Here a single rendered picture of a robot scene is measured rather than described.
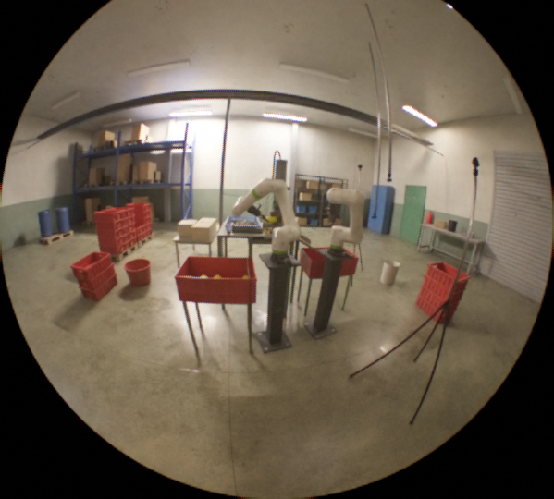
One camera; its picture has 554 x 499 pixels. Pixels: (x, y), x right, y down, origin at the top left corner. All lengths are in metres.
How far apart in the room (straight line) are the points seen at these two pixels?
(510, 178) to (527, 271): 2.19
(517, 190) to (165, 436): 6.69
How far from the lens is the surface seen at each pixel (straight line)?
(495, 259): 5.86
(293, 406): 1.60
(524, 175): 5.82
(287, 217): 1.49
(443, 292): 2.79
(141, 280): 3.01
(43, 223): 7.28
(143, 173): 6.84
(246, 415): 1.56
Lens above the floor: 1.47
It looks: 11 degrees down
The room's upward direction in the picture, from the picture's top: 4 degrees clockwise
